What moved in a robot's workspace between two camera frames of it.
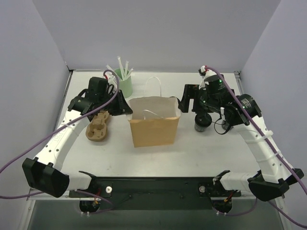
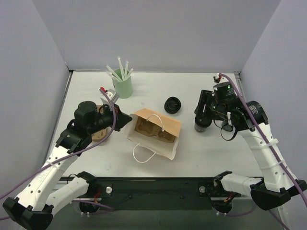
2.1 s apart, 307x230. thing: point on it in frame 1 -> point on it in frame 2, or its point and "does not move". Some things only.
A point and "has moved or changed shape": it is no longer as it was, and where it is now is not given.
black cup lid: (203, 119) does not move
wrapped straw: (126, 69) does not move
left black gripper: (117, 103) -> (116, 118)
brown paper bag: (154, 120) has moved or changed shape
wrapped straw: (119, 58) does not move
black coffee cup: (200, 124) does not move
